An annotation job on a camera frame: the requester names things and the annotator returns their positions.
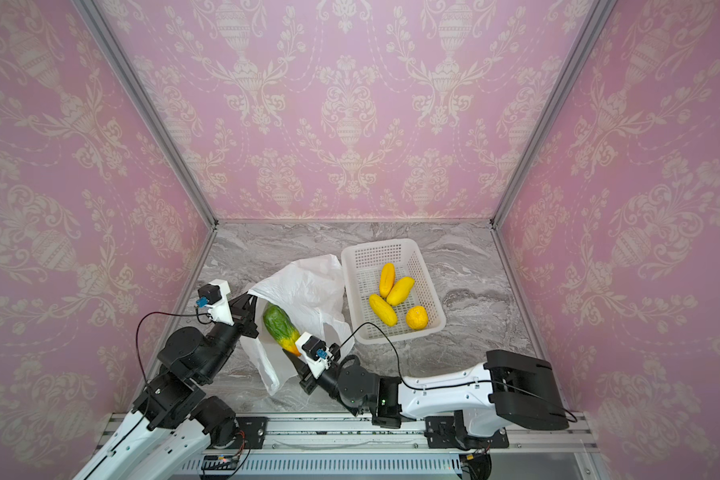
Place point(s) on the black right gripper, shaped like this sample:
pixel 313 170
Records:
pixel 303 365

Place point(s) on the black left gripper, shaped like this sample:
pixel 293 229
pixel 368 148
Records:
pixel 243 305

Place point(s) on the green orange toy papaya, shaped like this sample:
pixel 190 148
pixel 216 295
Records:
pixel 280 327

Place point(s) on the long yellow toy fruit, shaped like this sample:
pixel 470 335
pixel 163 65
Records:
pixel 383 310

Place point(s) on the round yellow toy lemon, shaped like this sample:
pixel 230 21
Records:
pixel 417 318

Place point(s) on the white plastic bag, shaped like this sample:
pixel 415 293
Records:
pixel 311 292

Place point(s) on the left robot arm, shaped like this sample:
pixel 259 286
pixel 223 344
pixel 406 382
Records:
pixel 173 419

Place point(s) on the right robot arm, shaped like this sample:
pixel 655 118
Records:
pixel 507 389

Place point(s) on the white vented control box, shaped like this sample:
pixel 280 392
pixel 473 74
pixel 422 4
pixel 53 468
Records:
pixel 323 466

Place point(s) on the white perforated plastic basket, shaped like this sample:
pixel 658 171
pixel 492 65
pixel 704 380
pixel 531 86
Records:
pixel 362 265

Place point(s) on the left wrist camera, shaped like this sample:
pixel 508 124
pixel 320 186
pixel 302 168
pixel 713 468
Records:
pixel 214 297

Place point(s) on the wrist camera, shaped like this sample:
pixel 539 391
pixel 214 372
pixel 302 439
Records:
pixel 214 297
pixel 317 354

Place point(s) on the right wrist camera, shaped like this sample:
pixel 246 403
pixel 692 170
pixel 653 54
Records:
pixel 317 354

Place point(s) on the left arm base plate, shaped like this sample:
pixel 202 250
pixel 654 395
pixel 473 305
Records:
pixel 249 432

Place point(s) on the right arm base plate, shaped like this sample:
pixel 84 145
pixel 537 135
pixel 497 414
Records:
pixel 444 432

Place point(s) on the aluminium front rail frame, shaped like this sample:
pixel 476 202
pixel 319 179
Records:
pixel 344 434

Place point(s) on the left aluminium corner post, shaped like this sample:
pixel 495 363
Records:
pixel 126 73

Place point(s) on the aluminium corner post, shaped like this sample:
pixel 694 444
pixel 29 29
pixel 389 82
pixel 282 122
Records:
pixel 126 73
pixel 595 21

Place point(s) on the right aluminium corner post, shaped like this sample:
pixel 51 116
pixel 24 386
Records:
pixel 595 21

